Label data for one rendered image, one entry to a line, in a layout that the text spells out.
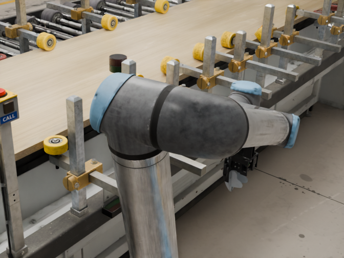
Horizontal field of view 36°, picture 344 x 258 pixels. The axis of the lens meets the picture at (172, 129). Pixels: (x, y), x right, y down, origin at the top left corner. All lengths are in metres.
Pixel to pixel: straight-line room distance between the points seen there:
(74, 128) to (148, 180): 0.67
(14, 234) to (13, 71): 1.00
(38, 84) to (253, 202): 1.47
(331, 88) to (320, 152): 0.81
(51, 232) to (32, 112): 0.51
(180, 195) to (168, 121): 1.99
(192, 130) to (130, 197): 0.24
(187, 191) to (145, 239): 1.76
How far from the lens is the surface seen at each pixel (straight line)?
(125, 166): 0.98
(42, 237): 1.74
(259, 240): 2.87
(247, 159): 1.63
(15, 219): 1.61
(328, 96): 4.45
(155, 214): 1.07
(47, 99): 2.15
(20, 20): 2.84
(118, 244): 2.52
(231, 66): 2.39
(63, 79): 2.33
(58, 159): 1.84
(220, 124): 0.88
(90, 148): 2.07
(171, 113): 0.86
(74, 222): 1.79
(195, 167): 1.77
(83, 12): 3.09
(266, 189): 3.27
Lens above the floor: 1.79
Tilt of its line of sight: 28 degrees down
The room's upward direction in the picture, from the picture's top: 3 degrees clockwise
